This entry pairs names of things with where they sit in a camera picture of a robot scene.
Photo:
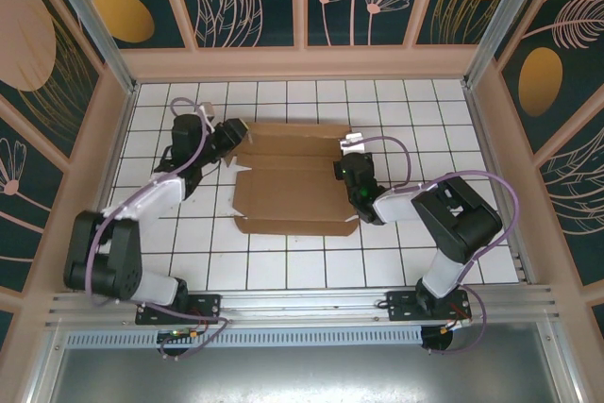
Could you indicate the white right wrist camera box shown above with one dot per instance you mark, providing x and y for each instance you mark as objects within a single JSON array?
[{"x": 350, "y": 142}]

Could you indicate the small green circuit board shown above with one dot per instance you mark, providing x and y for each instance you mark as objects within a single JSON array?
[{"x": 181, "y": 333}]

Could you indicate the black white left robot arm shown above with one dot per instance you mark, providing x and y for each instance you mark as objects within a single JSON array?
[{"x": 160, "y": 195}]

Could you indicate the grey metal sheet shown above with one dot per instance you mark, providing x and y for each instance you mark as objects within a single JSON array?
[{"x": 302, "y": 374}]

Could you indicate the aluminium frame post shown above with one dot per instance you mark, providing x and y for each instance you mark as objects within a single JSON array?
[
  {"x": 507, "y": 21},
  {"x": 94, "y": 30}
]

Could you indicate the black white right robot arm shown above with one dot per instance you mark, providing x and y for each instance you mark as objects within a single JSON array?
[{"x": 467, "y": 228}]

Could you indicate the orange power connector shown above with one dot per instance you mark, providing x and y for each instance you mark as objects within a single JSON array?
[{"x": 446, "y": 329}]

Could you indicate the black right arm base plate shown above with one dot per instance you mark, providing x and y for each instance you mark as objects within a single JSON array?
[{"x": 401, "y": 304}]

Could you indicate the brown cardboard paper box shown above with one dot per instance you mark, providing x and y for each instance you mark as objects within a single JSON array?
[{"x": 292, "y": 186}]

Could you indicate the aluminium mounting rail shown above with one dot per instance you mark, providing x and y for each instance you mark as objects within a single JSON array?
[{"x": 307, "y": 308}]

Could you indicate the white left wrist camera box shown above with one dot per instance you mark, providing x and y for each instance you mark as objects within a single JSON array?
[{"x": 207, "y": 111}]

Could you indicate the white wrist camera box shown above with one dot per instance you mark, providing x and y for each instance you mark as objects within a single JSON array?
[
  {"x": 350, "y": 142},
  {"x": 207, "y": 111}
]

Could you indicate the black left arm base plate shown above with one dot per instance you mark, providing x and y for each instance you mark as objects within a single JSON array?
[{"x": 207, "y": 304}]

